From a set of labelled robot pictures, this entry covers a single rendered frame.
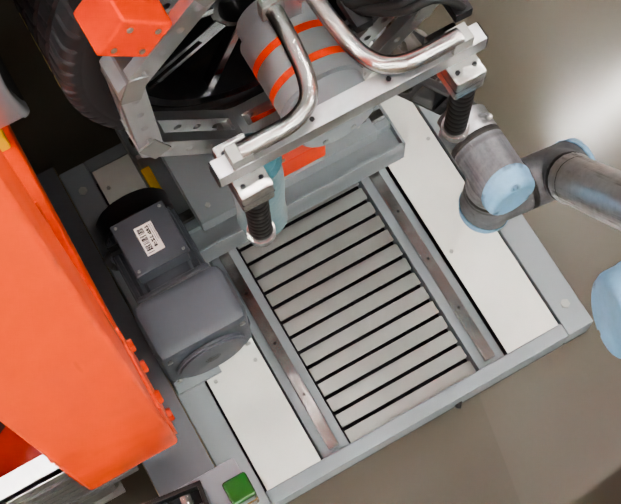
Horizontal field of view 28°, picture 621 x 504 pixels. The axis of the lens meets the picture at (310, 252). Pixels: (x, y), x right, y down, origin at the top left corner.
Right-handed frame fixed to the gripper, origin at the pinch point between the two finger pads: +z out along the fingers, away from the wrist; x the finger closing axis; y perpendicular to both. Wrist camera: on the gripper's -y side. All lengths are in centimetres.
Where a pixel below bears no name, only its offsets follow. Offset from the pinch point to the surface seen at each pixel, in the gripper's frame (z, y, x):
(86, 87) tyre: 3, -52, -20
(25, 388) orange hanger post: -43, -89, -17
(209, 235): 0, 6, -63
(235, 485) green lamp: -55, -44, -41
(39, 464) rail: -31, -44, -79
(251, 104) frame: -0.3, -18.0, -20.4
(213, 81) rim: 5.2, -22.8, -21.2
